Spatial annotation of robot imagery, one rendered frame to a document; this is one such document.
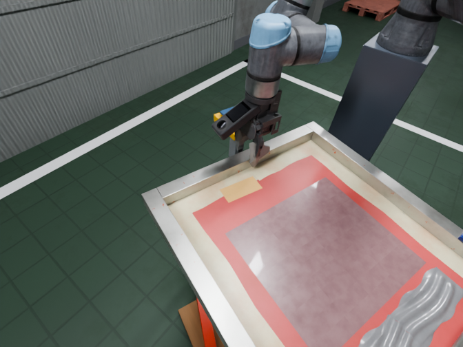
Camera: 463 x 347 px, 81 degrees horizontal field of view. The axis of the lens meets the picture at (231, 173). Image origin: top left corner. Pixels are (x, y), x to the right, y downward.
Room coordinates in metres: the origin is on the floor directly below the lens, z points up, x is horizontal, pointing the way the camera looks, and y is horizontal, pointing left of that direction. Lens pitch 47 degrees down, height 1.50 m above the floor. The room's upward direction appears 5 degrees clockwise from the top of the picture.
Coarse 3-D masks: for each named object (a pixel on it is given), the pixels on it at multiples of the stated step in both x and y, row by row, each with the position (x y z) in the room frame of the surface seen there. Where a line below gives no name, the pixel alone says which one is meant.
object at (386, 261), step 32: (288, 192) 0.46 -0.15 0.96; (320, 192) 0.47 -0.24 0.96; (352, 192) 0.48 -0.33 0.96; (320, 224) 0.37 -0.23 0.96; (352, 224) 0.38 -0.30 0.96; (384, 224) 0.39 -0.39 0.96; (352, 256) 0.29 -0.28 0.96; (384, 256) 0.30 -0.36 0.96; (416, 256) 0.31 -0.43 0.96; (384, 288) 0.23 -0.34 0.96; (448, 320) 0.18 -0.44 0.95
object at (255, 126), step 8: (248, 96) 0.54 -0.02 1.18; (280, 96) 0.58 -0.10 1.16; (256, 104) 0.53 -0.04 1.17; (264, 104) 0.53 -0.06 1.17; (272, 104) 0.57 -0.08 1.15; (264, 112) 0.56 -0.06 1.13; (272, 112) 0.57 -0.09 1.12; (256, 120) 0.54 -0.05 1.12; (264, 120) 0.54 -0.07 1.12; (272, 120) 0.55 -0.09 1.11; (240, 128) 0.56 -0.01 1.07; (248, 128) 0.54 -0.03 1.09; (256, 128) 0.52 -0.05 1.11; (264, 128) 0.55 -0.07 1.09; (272, 128) 0.56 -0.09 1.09; (248, 136) 0.54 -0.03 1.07
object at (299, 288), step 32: (256, 192) 0.45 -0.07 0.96; (224, 224) 0.35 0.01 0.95; (256, 224) 0.35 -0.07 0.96; (288, 224) 0.36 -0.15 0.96; (224, 256) 0.27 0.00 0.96; (256, 256) 0.27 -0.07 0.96; (288, 256) 0.28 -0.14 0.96; (320, 256) 0.29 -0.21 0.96; (256, 288) 0.20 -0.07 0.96; (288, 288) 0.21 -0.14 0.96; (320, 288) 0.22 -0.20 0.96; (352, 288) 0.22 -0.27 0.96; (288, 320) 0.15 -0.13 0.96; (320, 320) 0.16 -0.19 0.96; (352, 320) 0.16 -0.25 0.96
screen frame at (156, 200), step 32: (320, 128) 0.71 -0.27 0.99; (224, 160) 0.52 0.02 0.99; (352, 160) 0.57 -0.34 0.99; (160, 192) 0.40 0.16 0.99; (192, 192) 0.43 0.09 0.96; (384, 192) 0.48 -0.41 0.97; (160, 224) 0.31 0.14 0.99; (448, 224) 0.38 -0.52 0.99; (192, 256) 0.24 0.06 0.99; (192, 288) 0.19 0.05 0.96; (224, 320) 0.13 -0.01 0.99
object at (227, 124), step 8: (240, 104) 0.55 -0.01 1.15; (248, 104) 0.54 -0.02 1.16; (232, 112) 0.53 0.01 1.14; (240, 112) 0.53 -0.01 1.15; (248, 112) 0.52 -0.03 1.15; (256, 112) 0.53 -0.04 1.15; (216, 120) 0.52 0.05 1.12; (224, 120) 0.51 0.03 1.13; (232, 120) 0.51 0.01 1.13; (240, 120) 0.51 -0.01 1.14; (248, 120) 0.52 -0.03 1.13; (216, 128) 0.50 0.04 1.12; (224, 128) 0.49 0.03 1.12; (232, 128) 0.50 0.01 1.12; (224, 136) 0.48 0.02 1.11
